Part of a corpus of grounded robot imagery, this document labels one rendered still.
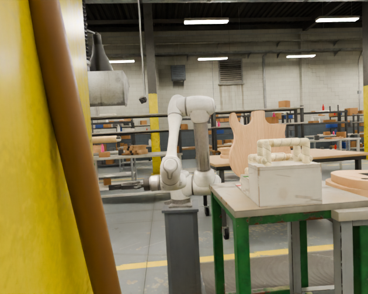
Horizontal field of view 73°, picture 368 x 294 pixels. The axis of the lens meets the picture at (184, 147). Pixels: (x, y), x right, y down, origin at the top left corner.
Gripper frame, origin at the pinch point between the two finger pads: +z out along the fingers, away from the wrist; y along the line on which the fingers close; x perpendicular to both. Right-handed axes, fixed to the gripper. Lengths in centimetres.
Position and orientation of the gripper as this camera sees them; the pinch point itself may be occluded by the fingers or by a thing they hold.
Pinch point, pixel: (114, 186)
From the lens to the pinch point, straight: 152.1
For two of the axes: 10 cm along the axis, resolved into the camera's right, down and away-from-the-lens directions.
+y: -1.0, -0.4, 9.9
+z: -9.9, 0.8, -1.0
